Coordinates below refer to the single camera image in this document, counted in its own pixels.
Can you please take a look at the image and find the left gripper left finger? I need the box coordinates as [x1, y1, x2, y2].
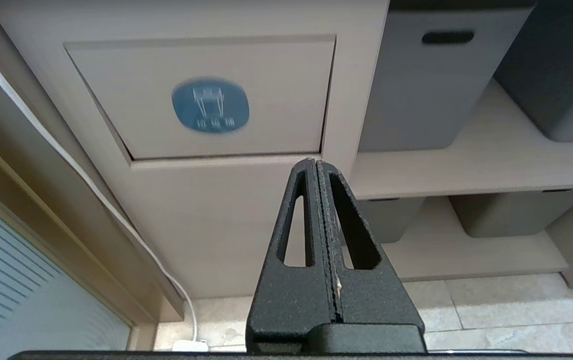
[245, 158, 336, 354]

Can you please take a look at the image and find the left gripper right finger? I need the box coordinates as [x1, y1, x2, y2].
[315, 159, 427, 354]

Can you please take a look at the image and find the blue round trash sticker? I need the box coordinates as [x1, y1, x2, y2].
[171, 77, 250, 134]

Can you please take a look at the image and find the trash bin flap door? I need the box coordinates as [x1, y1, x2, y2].
[64, 35, 337, 162]

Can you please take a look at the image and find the dark grey storage bin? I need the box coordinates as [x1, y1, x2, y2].
[494, 0, 573, 143]

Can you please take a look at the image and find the white power adapter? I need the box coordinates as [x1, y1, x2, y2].
[172, 339, 210, 353]

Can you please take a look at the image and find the beige wooden cabinet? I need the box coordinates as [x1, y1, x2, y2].
[0, 0, 390, 300]

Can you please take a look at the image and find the beige wooden shelf unit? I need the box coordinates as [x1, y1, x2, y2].
[349, 79, 573, 290]

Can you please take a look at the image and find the grey storage bin with handle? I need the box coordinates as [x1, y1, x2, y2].
[358, 4, 536, 153]

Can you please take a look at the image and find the white cable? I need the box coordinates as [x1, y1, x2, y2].
[0, 22, 198, 343]

